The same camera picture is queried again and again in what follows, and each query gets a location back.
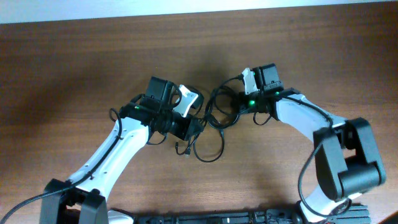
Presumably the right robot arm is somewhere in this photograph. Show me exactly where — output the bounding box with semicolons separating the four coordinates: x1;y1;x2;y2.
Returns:
238;63;386;223

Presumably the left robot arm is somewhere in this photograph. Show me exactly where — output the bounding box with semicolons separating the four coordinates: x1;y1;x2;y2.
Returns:
39;77;203;223

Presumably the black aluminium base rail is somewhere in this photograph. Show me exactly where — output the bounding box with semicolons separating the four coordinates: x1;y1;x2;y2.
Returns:
108;203;371;224

